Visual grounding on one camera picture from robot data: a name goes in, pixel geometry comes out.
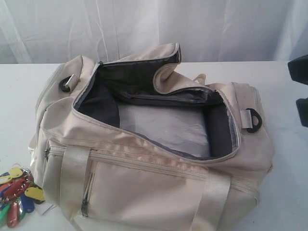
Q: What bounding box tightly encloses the cream duffel bag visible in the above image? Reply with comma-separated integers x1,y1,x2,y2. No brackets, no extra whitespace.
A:
29,43,274,231

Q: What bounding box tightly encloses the colourful key tag bunch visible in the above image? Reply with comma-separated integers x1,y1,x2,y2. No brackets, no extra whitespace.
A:
0,164,45,228

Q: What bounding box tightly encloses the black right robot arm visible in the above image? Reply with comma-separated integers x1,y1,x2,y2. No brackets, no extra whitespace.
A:
287,54,308,128

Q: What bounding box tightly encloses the white backdrop curtain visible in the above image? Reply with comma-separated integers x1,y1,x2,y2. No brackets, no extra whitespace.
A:
0,0,308,64

